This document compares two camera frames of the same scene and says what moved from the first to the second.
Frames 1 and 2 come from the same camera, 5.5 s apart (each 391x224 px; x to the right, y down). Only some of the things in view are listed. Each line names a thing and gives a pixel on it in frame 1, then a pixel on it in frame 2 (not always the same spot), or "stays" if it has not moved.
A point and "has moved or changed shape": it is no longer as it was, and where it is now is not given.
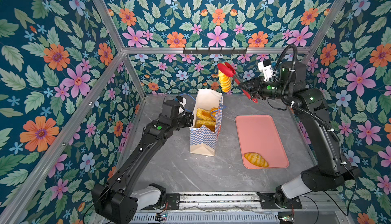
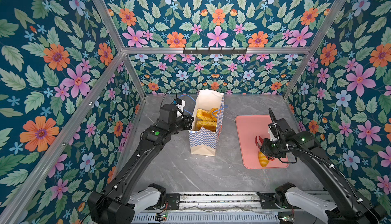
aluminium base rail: (318, 207) stays
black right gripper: (257, 84) -> (264, 149)
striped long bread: (210, 124) stays
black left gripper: (190, 118) stays
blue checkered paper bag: (203, 140) stays
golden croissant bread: (256, 159) has moved or changed shape
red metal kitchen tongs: (227, 70) -> (259, 145)
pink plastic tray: (259, 134) stays
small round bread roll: (213, 109) stays
